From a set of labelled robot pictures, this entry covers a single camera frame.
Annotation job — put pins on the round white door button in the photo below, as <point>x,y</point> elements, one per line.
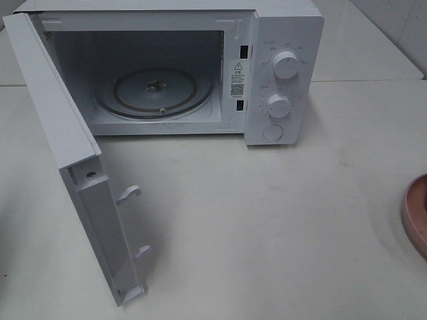
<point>273,132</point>

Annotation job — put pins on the white dial knob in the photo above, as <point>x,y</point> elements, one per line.
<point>286,64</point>
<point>278,106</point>

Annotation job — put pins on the white microwave door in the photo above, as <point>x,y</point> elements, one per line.
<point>78,158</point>

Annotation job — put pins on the pink round plate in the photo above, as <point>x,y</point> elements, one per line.
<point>414,214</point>

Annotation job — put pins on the glass microwave turntable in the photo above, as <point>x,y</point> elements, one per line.
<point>157,92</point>

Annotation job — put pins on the white warning label sticker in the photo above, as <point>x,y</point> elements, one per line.
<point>238,74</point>

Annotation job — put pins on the white microwave oven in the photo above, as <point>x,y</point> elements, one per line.
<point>90,39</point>

